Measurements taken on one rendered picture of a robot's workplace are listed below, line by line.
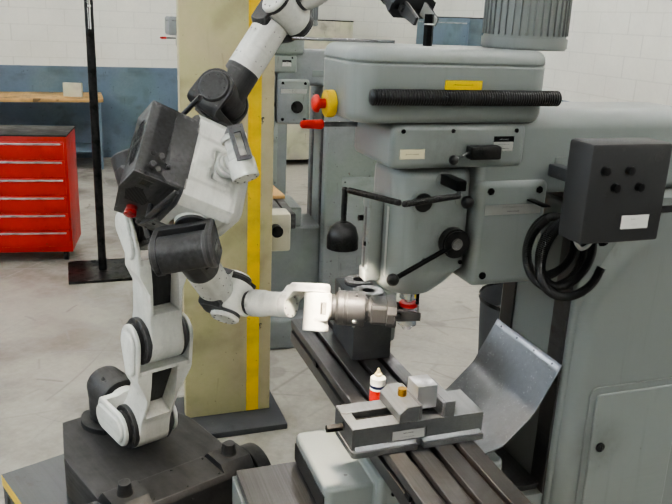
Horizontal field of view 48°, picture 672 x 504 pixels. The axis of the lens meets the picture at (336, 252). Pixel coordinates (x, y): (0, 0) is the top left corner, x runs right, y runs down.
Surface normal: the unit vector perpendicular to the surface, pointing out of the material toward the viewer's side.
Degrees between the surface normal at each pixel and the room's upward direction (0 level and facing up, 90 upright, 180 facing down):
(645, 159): 90
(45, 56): 90
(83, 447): 0
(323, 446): 0
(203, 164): 58
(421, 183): 90
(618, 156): 90
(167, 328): 81
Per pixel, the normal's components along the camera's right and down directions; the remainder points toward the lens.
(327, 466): 0.04, -0.95
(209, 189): 0.57, -0.29
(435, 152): 0.33, 0.29
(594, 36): -0.95, 0.06
